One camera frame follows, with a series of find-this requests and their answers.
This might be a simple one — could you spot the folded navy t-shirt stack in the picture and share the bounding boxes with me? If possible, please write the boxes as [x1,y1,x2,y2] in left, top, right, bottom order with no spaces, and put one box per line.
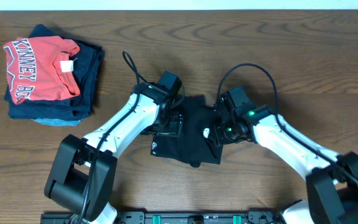
[4,24,104,121]

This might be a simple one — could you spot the folded light blue garment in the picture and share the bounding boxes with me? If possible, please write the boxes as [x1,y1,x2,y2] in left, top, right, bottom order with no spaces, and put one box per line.
[34,118,82,126]

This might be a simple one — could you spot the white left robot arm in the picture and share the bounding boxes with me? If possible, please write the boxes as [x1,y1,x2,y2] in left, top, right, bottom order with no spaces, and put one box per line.
[44,82,184,223]

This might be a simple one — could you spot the folded red printed t-shirt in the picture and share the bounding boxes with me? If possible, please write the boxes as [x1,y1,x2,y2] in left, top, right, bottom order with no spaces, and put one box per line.
[3,35,80,105]

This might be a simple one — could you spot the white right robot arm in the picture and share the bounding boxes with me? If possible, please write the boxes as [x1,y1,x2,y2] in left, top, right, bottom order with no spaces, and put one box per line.
[203,106,358,223]

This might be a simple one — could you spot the black t-shirt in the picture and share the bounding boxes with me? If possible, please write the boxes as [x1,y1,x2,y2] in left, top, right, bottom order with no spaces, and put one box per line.
[150,95,223,168]

